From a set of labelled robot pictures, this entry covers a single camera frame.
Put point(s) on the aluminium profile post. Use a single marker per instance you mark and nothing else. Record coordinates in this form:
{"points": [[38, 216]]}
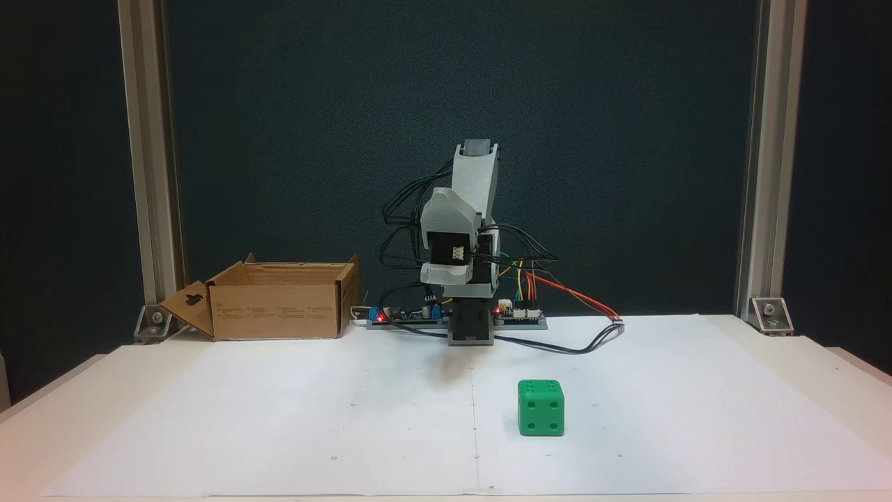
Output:
{"points": [[770, 139], [150, 139]]}

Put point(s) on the green dice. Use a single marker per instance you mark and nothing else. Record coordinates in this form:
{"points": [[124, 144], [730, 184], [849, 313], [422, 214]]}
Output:
{"points": [[541, 411]]}

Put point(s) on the blue power circuit board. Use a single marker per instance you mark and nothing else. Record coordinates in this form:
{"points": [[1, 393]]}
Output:
{"points": [[408, 317]]}

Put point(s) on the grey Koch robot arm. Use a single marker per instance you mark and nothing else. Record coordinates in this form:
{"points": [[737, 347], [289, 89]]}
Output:
{"points": [[476, 185]]}

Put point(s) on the brown cardboard box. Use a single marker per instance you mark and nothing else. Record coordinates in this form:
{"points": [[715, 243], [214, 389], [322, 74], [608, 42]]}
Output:
{"points": [[272, 310]]}

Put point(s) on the metal corner bracket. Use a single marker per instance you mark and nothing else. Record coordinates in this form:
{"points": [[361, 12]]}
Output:
{"points": [[771, 315], [153, 324]]}

